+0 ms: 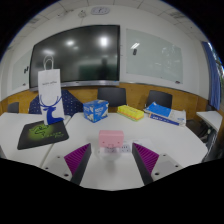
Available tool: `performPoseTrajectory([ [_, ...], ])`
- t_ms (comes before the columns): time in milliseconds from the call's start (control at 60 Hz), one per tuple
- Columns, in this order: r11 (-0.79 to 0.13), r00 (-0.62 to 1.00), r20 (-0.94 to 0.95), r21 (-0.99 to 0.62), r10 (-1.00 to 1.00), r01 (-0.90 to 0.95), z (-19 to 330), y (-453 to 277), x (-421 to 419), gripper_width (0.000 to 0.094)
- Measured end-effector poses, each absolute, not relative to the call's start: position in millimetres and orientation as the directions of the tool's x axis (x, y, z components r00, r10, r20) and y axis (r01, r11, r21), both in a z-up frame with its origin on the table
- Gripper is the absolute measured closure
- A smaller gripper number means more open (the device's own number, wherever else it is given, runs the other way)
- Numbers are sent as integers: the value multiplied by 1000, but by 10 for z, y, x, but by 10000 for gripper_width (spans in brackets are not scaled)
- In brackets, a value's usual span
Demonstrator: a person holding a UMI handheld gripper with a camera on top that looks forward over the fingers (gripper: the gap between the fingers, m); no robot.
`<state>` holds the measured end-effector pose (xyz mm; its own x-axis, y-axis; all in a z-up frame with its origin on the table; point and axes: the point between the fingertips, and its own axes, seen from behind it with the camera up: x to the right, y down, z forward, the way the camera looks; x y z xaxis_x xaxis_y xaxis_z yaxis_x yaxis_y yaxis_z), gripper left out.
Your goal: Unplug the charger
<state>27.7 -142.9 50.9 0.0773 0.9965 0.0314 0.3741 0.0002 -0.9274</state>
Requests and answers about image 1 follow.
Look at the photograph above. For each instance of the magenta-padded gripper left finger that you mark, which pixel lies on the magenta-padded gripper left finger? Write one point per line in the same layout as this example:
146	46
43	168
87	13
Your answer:
78	160

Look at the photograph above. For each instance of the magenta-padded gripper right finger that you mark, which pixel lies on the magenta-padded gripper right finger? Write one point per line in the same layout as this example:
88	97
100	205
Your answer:
145	160

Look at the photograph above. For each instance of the pink charger block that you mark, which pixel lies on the pink charger block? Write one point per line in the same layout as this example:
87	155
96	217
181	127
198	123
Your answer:
111	138

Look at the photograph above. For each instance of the white power strip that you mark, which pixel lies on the white power strip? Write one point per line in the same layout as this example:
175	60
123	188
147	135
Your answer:
126	147

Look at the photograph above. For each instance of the yellow box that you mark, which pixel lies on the yellow box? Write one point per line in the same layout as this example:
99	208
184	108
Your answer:
130	112

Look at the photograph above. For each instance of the blue tissue box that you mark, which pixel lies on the blue tissue box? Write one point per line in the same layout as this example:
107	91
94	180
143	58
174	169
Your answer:
96	111

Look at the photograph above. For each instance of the navy dotted chair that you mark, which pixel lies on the navy dotted chair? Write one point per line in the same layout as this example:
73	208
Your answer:
71	101

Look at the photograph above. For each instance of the black office chair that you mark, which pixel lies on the black office chair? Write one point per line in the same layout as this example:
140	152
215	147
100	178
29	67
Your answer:
111	96
160	98

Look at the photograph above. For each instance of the white paper bag blue deer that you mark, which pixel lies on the white paper bag blue deer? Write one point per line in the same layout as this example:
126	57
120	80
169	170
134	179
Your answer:
50	90

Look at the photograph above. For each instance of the white side table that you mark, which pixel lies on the white side table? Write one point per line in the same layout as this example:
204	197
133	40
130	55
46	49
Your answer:
210	117

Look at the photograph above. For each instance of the dark grey chair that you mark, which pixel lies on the dark grey chair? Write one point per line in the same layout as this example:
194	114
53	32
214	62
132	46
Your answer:
13	107

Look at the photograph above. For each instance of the large glass whiteboard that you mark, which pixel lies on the large glass whiteboard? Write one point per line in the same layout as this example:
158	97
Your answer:
153	56

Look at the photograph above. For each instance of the black whiteboard magnets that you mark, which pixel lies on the black whiteboard magnets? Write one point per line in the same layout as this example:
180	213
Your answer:
26	69

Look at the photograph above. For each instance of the small glass whiteboard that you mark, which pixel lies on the small glass whiteboard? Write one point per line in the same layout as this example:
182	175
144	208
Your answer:
20	71

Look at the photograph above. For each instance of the black whiteboard eraser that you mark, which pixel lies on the black whiteboard eraser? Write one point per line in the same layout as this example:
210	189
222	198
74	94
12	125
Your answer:
134	51

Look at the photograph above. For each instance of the blue curtain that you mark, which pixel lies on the blue curtain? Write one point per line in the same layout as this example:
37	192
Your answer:
213	75

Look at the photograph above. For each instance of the round ceiling smoke detector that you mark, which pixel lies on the round ceiling smoke detector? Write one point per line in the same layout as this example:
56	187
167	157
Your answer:
82	13

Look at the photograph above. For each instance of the large black wall display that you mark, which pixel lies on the large black wall display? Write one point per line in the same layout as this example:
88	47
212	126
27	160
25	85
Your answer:
75	55

